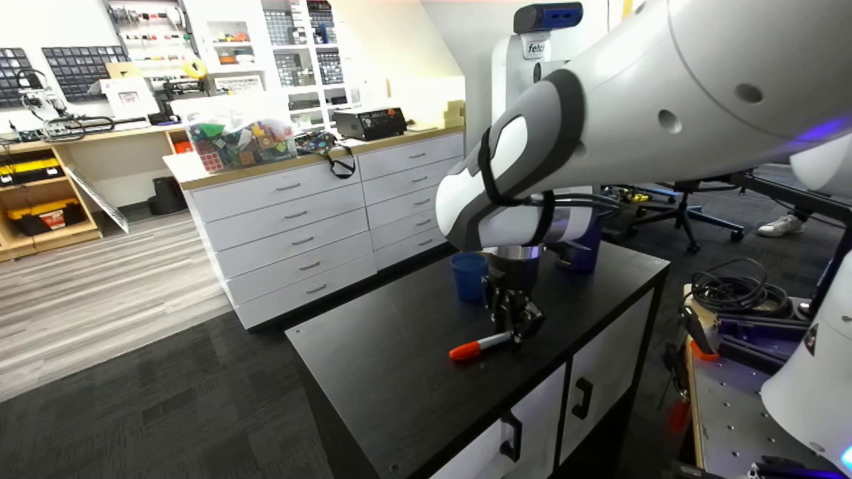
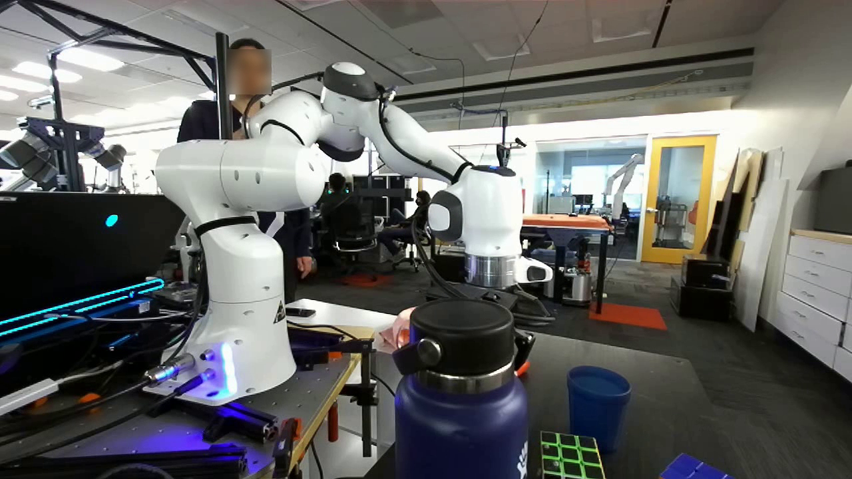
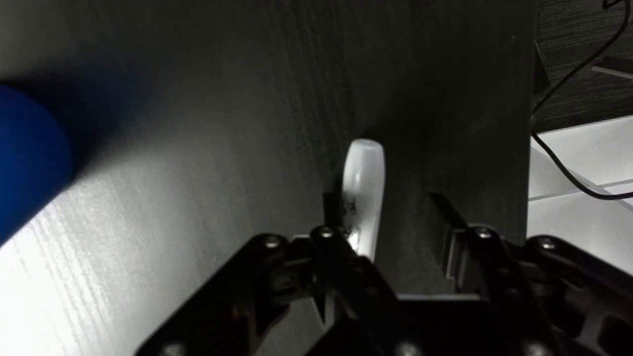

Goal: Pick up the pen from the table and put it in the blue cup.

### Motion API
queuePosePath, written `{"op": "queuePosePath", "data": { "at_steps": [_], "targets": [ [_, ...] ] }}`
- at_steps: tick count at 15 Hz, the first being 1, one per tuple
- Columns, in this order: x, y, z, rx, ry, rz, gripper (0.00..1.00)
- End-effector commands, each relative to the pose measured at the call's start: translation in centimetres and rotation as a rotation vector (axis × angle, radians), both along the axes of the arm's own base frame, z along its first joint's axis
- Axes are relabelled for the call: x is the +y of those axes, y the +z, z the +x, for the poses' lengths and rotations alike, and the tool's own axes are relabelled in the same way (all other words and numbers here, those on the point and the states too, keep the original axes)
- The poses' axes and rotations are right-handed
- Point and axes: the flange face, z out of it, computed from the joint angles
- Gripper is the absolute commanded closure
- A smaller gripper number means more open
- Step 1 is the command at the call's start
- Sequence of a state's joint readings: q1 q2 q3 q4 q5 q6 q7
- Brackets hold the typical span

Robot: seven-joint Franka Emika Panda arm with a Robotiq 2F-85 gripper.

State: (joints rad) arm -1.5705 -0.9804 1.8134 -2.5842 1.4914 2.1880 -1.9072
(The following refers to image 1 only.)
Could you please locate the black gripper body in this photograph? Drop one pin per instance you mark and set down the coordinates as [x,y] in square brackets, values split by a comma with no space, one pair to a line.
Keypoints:
[511,283]

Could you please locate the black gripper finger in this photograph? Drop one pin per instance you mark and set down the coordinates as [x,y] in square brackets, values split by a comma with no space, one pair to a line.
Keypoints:
[531,319]
[506,319]

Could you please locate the white pen with orange cap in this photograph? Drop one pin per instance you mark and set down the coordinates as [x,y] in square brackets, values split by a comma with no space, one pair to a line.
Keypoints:
[475,345]

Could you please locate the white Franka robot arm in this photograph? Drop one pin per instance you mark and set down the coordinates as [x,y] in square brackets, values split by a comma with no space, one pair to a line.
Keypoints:
[692,97]

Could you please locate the blue plastic cup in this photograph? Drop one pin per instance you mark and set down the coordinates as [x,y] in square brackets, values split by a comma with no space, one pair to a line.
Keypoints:
[466,279]

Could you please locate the black cabinet with white doors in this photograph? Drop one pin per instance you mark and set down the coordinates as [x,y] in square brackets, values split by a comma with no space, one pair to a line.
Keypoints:
[460,389]

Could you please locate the small cardboard box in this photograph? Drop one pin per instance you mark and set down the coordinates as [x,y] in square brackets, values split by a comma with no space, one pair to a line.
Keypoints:
[452,113]

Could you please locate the black office chair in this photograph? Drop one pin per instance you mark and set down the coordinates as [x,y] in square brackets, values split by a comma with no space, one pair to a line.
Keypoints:
[687,200]

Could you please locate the black electronic device box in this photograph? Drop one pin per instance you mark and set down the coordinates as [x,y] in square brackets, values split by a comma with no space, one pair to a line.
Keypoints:
[371,122]

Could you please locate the white drawer cabinet wooden top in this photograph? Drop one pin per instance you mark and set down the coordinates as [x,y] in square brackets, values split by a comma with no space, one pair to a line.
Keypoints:
[293,239]

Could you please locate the metal robot mounting table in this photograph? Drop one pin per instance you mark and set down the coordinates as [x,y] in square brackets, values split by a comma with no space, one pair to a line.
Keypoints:
[736,415]

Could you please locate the white sneaker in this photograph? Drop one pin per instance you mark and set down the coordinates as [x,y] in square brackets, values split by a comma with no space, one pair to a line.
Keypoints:
[780,223]

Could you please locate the white pillar device blue top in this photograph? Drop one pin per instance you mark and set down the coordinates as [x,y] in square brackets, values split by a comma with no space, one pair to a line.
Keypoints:
[547,17]

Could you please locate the clear bin of colourful parts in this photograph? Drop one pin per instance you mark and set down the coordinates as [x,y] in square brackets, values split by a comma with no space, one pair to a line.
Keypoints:
[241,143]

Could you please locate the white paper sheet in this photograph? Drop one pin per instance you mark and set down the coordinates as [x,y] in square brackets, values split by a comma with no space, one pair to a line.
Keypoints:
[185,165]

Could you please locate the black floor bin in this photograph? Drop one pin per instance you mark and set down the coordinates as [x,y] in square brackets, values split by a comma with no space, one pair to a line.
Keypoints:
[166,194]

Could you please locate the white leaning panel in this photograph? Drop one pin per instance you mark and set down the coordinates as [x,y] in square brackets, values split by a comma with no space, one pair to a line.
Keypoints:
[97,200]

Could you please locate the wooden top workbench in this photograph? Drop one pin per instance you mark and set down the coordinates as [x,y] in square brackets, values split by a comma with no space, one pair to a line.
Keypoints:
[107,155]

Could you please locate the wooden open shelf unit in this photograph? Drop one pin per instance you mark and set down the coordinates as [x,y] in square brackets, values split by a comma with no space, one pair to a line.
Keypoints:
[42,220]

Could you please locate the yellow tool case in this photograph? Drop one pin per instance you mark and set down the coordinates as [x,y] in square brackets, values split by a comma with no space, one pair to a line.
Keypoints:
[28,171]

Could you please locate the white wall shelving unit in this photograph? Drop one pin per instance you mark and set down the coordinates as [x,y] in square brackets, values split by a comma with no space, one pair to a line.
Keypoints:
[267,54]

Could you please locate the black wall pegboard panel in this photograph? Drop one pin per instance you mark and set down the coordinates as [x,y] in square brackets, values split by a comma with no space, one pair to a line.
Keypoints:
[13,74]
[82,70]

